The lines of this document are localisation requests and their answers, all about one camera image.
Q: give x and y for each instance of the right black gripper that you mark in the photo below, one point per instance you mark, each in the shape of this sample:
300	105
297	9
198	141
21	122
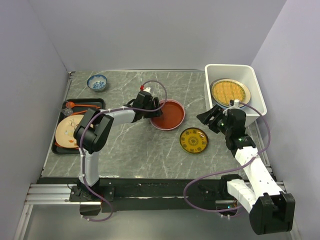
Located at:
216	112

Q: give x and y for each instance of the clear plastic cup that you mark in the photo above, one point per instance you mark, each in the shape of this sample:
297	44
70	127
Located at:
67	111

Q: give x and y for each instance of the orange spoon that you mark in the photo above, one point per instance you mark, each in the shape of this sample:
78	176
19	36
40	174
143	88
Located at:
70	104

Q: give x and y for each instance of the black base beam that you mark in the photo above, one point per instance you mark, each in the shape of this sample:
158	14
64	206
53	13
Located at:
138	194

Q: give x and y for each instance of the pink plate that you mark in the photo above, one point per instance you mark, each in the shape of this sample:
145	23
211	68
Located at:
165	129

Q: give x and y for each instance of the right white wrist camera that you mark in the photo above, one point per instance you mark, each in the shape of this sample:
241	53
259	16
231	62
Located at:
234	104

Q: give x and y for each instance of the blue plate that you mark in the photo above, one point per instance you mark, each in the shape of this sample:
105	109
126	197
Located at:
242	107

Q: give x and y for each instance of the yellow patterned plate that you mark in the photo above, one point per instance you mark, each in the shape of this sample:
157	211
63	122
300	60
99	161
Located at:
193	140

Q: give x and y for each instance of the aluminium rail frame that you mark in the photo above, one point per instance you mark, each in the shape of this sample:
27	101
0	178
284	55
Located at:
42	194

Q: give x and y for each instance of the cream plate with twig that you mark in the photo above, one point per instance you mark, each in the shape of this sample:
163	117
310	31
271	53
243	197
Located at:
247	91

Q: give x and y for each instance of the orange chopstick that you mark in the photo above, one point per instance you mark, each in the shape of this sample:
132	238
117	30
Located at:
84	111

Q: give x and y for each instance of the woven bamboo plate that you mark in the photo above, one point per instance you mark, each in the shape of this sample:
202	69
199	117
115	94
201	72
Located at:
224	91

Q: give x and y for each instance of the blue white porcelain bowl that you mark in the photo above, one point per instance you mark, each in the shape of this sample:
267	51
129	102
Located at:
97	82

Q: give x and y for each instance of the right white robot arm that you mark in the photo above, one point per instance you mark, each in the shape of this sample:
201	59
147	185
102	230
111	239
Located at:
270	209

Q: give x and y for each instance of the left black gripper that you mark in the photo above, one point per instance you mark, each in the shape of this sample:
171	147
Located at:
153	114

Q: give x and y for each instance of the red lacquer plate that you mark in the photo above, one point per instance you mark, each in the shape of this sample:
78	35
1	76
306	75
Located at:
173	114

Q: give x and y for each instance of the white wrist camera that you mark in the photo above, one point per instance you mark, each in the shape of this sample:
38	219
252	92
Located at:
234	104
145	89

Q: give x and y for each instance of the black tray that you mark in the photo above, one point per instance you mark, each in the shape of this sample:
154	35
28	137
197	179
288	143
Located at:
56	149

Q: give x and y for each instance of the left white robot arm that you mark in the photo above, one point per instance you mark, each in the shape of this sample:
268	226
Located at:
92	132

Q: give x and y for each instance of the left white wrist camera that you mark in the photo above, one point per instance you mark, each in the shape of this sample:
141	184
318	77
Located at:
145	89

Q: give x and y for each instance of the cream plate with bird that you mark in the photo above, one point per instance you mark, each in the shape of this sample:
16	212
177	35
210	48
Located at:
64	134

